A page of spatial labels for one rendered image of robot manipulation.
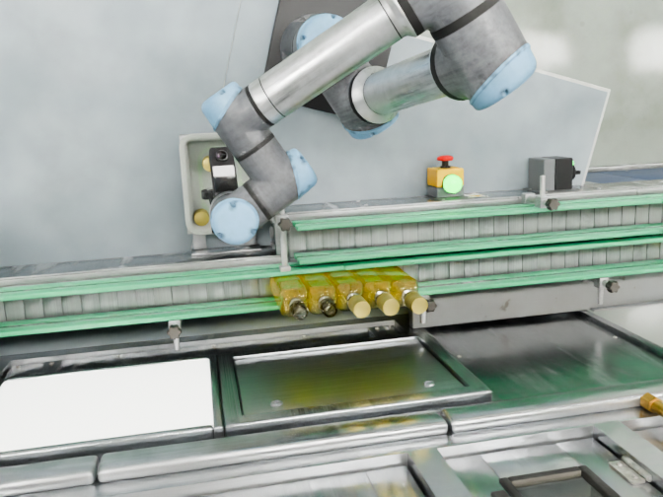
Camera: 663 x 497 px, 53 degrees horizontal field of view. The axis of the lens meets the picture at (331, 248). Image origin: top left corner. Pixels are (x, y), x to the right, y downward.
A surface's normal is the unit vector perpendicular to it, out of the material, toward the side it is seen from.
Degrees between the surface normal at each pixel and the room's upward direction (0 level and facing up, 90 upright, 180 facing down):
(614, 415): 90
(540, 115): 0
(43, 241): 0
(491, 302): 0
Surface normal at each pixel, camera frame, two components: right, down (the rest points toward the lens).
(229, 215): 0.21, 0.21
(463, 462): -0.04, -0.98
